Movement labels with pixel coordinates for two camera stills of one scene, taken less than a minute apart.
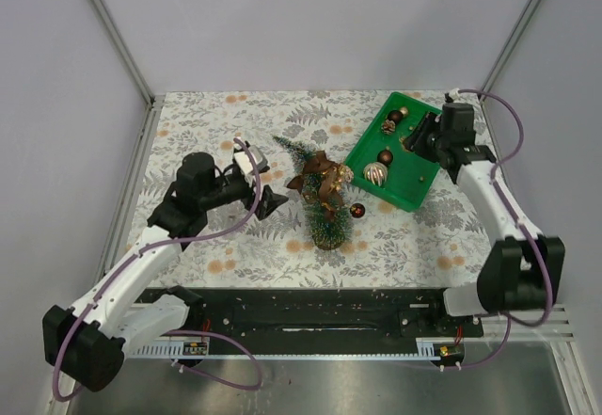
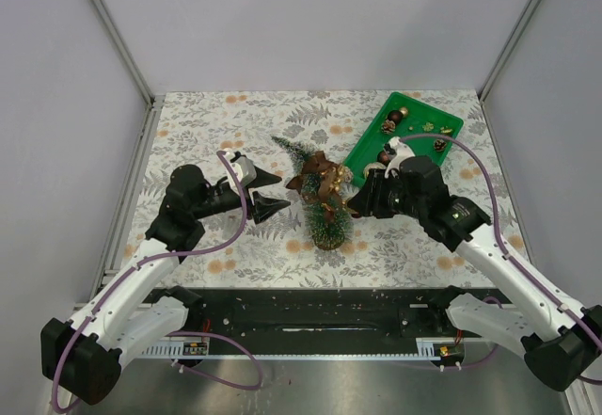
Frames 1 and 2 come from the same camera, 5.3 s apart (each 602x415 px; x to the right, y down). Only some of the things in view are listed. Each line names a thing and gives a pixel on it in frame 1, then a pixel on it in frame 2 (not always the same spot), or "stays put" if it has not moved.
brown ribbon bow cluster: [323, 182] stays put
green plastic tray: [379, 162] stays put
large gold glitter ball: [376, 173] stays put
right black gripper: [416, 141] → [369, 200]
